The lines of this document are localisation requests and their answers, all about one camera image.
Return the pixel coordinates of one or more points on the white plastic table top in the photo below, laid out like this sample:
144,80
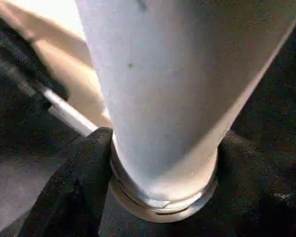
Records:
51,44

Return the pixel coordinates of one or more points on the white plastic table leg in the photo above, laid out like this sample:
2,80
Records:
175,86

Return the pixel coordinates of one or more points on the black work mat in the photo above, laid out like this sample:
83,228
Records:
27,135

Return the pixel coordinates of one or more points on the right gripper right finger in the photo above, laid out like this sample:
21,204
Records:
256,192

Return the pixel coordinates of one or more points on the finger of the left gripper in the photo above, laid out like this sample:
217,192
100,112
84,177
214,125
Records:
17,71
47,71

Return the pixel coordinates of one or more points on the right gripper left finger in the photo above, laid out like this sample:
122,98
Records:
74,187

